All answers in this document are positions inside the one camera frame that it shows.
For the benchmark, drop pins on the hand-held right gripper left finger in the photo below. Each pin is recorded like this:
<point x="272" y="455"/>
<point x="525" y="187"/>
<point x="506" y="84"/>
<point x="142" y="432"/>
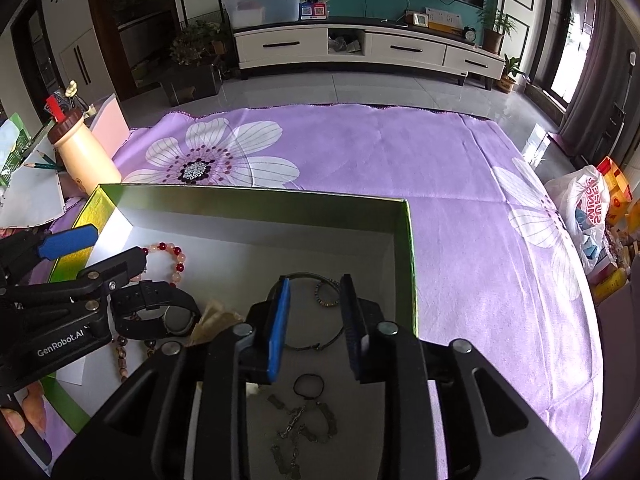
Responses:
<point x="277" y="330"/>

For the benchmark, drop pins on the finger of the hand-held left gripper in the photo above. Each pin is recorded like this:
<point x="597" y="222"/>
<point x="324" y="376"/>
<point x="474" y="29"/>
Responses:
<point x="70" y="242"/>
<point x="120" y="265"/>

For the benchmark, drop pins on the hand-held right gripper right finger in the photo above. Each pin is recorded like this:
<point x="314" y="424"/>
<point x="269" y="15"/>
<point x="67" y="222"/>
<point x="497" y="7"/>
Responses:
<point x="350" y="330"/>

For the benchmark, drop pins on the silver bangle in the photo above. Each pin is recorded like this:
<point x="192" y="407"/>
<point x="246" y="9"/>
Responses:
<point x="305" y="274"/>

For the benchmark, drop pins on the green cardboard box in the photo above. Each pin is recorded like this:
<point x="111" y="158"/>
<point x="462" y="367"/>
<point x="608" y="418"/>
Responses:
<point x="250" y="240"/>

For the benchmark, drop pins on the person's left hand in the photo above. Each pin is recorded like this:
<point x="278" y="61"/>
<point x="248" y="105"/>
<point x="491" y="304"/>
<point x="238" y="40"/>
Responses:
<point x="10" y="421"/>

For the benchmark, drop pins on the black wrist watch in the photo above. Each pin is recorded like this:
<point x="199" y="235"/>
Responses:
<point x="150" y="300"/>

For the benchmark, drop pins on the white paper sheet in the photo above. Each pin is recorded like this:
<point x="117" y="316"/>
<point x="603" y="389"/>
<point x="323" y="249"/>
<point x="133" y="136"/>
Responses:
<point x="30" y="197"/>

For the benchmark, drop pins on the pencils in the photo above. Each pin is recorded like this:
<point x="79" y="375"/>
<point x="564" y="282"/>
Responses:
<point x="45" y="162"/>

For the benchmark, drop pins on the cream bottle brown cap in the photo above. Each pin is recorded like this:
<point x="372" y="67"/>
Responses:
<point x="80" y="155"/>

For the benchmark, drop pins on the green and white packet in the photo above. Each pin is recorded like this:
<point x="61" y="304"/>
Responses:
<point x="15" y="142"/>

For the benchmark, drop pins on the pale pink board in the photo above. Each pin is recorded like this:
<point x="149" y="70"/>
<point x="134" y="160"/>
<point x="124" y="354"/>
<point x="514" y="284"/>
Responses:
<point x="110" y="125"/>

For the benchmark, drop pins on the purple floral tablecloth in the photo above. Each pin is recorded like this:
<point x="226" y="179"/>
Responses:
<point x="400" y="160"/>

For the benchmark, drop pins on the white cabinet door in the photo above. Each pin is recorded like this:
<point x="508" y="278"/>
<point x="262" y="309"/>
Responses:
<point x="82" y="65"/>

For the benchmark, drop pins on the leafy plant in glass tank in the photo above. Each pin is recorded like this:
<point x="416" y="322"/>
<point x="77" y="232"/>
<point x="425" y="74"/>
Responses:
<point x="195" y="45"/>

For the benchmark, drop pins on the white plastic bag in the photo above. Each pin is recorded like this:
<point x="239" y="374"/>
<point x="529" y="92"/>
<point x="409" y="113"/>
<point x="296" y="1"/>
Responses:
<point x="585" y="205"/>

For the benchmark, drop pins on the white tv cabinet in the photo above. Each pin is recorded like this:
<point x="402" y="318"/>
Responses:
<point x="310" y="45"/>

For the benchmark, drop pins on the clear plastic storage box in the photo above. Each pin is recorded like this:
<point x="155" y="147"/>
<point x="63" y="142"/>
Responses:
<point x="262" y="9"/>

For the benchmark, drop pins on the small potted plant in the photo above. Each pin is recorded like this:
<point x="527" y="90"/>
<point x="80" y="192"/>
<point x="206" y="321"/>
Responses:
<point x="510" y="74"/>

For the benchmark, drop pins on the white desk display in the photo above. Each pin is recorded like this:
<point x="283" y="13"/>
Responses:
<point x="417" y="19"/>

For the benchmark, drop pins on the black alarm clock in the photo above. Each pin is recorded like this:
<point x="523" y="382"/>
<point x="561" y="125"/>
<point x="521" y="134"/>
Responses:
<point x="470" y="34"/>

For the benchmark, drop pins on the blue framed code signs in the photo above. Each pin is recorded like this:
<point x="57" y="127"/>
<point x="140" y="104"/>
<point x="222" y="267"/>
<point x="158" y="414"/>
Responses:
<point x="314" y="9"/>

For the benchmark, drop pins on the yellow card box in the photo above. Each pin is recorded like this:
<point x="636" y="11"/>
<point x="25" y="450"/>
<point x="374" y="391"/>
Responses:
<point x="442" y="19"/>

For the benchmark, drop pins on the tall potted plant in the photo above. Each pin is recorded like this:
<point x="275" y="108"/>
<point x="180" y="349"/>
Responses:
<point x="495" y="27"/>

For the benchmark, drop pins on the grey curtain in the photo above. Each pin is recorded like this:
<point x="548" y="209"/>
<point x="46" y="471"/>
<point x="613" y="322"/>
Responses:
<point x="595" y="85"/>

